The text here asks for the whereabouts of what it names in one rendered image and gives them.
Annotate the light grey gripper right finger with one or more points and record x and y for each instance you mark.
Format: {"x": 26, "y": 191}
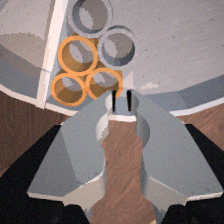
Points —
{"x": 179, "y": 164}

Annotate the grey metal bushing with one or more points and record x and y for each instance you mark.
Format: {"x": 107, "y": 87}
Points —
{"x": 118, "y": 63}
{"x": 79, "y": 28}

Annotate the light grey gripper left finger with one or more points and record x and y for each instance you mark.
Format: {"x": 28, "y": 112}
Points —
{"x": 65, "y": 166}

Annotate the bronze bushing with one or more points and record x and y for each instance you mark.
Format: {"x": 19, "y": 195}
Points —
{"x": 69, "y": 64}
{"x": 65, "y": 96}
{"x": 94, "y": 90}

